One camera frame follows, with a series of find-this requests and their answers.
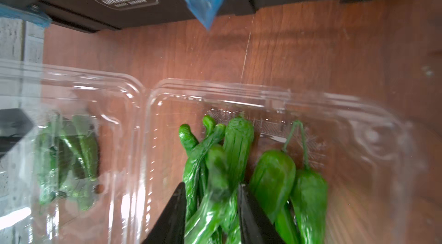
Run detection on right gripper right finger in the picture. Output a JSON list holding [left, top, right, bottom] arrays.
[[237, 183, 284, 244]]

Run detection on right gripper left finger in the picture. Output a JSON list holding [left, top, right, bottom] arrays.
[[142, 182, 186, 244]]

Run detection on peppers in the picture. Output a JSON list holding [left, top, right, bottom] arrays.
[[178, 116, 328, 244], [35, 114, 100, 211]]

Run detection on clear clamshell container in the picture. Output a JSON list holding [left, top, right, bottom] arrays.
[[1, 60, 146, 244], [142, 79, 421, 244]]

